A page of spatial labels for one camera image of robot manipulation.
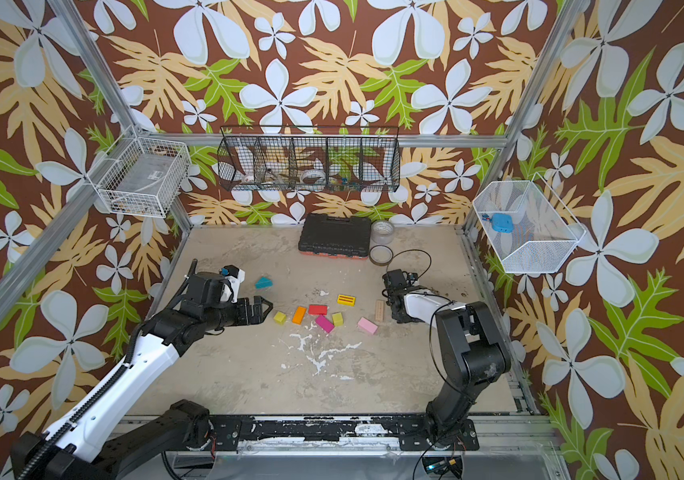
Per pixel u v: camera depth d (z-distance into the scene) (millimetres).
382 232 1187
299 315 960
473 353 474
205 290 577
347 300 982
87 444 397
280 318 909
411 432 731
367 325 930
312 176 985
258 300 699
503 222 862
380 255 1112
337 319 927
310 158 975
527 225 845
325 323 937
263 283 1012
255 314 689
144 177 862
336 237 1147
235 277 700
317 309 970
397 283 783
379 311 958
